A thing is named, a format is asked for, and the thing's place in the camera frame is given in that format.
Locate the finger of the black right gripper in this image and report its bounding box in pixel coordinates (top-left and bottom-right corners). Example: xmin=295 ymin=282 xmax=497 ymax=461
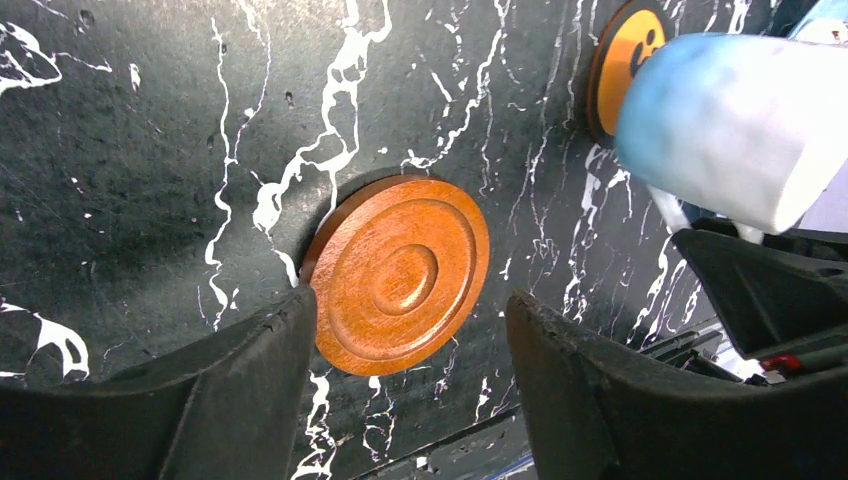
xmin=672 ymin=228 xmax=847 ymax=359

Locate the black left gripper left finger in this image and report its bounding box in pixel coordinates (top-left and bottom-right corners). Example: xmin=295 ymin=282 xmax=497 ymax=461
xmin=1 ymin=286 xmax=317 ymax=479

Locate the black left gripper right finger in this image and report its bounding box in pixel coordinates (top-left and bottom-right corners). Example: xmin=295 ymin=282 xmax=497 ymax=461
xmin=505 ymin=291 xmax=847 ymax=479

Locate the white ceramic mug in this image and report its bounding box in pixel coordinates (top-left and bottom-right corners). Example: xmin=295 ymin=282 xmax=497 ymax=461
xmin=614 ymin=34 xmax=847 ymax=243

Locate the brown wooden round coaster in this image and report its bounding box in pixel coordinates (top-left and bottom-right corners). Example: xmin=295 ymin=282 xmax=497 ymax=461
xmin=300 ymin=175 xmax=490 ymax=376

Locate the orange black round coaster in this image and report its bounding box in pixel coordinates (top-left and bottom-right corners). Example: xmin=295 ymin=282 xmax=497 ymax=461
xmin=586 ymin=0 xmax=673 ymax=149

